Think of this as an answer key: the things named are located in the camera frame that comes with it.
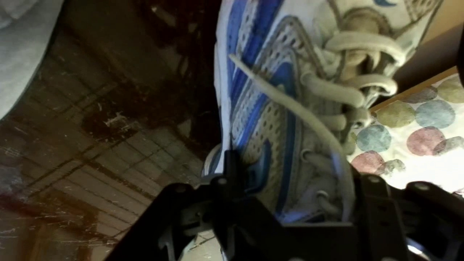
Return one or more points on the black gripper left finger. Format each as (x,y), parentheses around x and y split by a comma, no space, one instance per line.
(236,171)

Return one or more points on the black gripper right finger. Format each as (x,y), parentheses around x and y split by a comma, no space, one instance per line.
(363,183)

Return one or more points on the grey blue sneaker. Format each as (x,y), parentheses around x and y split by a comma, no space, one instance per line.
(290,72)

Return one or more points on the grey felt slipper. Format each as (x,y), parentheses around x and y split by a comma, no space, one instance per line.
(21,48)

